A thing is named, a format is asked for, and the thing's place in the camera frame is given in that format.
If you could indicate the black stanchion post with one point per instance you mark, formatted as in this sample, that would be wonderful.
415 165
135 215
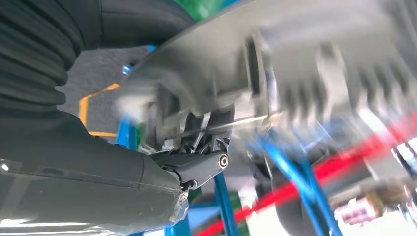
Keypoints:
290 211

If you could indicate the blue metal shelf rack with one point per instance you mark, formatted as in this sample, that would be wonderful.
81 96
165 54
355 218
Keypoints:
224 202

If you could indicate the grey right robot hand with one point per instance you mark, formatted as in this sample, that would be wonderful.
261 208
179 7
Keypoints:
81 182

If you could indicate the green folded plastic crate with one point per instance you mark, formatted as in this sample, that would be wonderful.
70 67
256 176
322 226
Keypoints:
195 8

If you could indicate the red barrier belt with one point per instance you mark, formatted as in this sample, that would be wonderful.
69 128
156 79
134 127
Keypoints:
325 169

